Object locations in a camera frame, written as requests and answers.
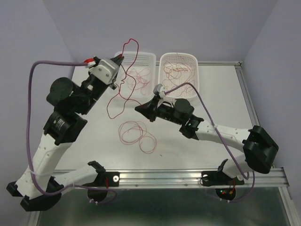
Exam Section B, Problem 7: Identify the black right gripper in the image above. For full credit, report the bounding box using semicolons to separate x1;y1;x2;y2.
135;96;183;126

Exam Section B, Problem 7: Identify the separate curved red wire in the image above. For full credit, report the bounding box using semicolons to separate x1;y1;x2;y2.
107;37;156;120

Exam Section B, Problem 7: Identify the long red wire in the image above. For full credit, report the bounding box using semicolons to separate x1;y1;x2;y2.
158;58;197;96

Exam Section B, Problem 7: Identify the red white twisted wire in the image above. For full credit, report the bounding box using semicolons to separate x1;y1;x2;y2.
174;52;197;73

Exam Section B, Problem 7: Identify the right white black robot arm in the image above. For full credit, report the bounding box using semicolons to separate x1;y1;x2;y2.
135;97;279;184

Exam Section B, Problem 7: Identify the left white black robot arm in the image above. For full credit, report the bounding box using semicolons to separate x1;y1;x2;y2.
7;55;124;212

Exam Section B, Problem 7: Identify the translucent white perforated basket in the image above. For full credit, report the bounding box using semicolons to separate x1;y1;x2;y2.
116;51;156;100

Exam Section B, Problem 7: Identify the white perforated plastic basket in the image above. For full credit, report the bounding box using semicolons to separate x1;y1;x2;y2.
158;52;199;101

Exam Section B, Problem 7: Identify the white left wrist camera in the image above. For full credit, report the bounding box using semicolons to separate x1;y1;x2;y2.
84;56;119;85

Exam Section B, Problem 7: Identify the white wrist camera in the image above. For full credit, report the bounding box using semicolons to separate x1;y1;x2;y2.
153;83;176;106
84;56;119;85

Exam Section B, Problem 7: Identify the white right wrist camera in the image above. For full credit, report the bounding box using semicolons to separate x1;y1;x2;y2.
153;83;176;106

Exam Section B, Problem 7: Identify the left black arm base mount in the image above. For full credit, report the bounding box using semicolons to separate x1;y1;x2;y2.
86;161;120;187

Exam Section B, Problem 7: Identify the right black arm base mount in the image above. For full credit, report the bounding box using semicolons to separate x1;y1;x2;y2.
199;159;245;187

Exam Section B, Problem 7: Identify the aluminium right side rail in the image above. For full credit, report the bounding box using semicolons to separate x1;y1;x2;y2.
235;65;279;174

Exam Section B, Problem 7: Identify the aluminium rail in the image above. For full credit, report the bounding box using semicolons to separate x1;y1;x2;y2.
106;168;289;190
235;65;279;174

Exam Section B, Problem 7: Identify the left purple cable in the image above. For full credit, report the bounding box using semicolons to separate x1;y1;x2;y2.
26;60;118;205

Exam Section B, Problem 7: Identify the aluminium front rail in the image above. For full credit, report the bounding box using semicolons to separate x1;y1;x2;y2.
106;168;289;190

